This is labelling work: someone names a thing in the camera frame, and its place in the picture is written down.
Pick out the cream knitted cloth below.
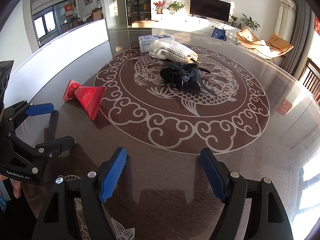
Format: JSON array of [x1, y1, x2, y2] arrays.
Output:
[[149, 40, 198, 63]]

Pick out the black bow hair clip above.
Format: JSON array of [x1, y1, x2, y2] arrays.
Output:
[[159, 60, 216, 96]]

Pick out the red flower plant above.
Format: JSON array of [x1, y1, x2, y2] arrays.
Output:
[[153, 0, 167, 14]]

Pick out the black television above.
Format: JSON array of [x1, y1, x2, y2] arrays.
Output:
[[190, 0, 231, 22]]

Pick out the clear cartoon floss box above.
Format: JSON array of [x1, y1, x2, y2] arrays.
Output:
[[138, 34, 175, 53]]

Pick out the grey curtain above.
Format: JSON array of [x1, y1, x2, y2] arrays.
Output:
[[281, 0, 315, 80]]

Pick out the red snack packet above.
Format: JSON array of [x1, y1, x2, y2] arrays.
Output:
[[62, 80, 106, 121]]

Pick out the green potted plant right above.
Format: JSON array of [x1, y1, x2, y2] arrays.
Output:
[[240, 14, 260, 31]]

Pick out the green potted plant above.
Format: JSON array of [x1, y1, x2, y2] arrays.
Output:
[[167, 1, 185, 14], [240, 14, 260, 31]]

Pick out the white standing air conditioner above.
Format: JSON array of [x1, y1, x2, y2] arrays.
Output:
[[274, 0, 297, 42]]

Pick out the white cardboard storage box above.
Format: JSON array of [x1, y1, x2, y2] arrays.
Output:
[[4, 20, 108, 107]]

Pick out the blue shopping bag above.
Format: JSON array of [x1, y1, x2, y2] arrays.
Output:
[[211, 27, 227, 41]]

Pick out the wooden dining chair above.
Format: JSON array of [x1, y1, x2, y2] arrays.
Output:
[[299, 58, 320, 103]]

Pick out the green potted plant left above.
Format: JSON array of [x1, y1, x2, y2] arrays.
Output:
[[167, 1, 185, 14]]

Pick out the orange butterfly chair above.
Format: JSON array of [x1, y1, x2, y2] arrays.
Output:
[[236, 28, 293, 60]]

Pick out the person left hand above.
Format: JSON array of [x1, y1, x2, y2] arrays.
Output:
[[0, 175, 21, 199]]

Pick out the red wall hanging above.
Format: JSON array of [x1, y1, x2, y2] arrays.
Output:
[[314, 16, 320, 35]]

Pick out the dark glass display cabinet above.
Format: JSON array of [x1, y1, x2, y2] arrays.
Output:
[[126, 0, 151, 26]]

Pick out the white tv console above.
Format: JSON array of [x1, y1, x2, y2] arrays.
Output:
[[151, 14, 240, 40]]

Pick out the brown cardboard box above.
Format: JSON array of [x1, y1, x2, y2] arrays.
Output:
[[131, 20, 158, 28]]

